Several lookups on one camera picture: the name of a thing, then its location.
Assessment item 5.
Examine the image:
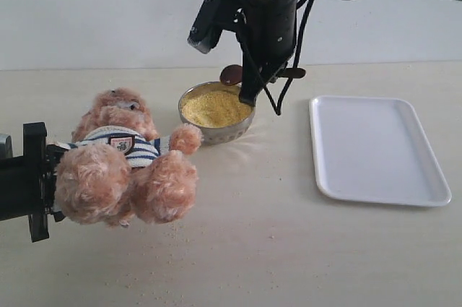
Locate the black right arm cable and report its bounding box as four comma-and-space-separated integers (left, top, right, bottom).
236, 0, 336, 116

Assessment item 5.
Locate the steel bowl of yellow grain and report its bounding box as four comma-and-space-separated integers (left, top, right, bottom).
178, 82, 255, 145

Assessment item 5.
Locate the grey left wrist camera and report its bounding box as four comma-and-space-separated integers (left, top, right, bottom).
0, 134, 12, 160

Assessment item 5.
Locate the teddy bear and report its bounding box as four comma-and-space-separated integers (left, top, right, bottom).
51, 88, 203, 228

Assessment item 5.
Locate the dark red wooden spoon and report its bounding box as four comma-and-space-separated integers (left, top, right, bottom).
219, 64, 306, 86

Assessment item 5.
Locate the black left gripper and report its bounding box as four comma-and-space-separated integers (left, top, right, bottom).
1, 122, 65, 242

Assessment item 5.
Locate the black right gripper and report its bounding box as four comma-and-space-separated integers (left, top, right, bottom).
239, 0, 297, 105

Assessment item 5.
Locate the white rectangular plastic tray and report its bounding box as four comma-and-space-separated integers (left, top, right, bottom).
310, 95, 452, 207

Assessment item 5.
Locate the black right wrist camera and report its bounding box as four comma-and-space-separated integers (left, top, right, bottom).
188, 0, 250, 56

